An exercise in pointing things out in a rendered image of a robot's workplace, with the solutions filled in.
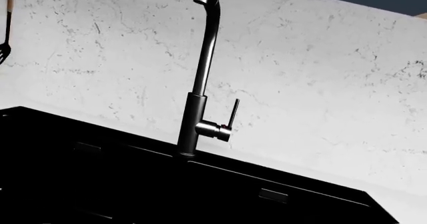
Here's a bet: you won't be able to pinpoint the black slotted spatula wooden handle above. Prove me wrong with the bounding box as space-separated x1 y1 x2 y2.
0 0 16 66

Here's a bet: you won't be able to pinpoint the dark metal kitchen faucet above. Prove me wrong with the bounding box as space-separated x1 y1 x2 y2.
175 0 241 158

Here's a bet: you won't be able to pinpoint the black kitchen sink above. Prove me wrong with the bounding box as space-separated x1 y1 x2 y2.
0 105 400 224

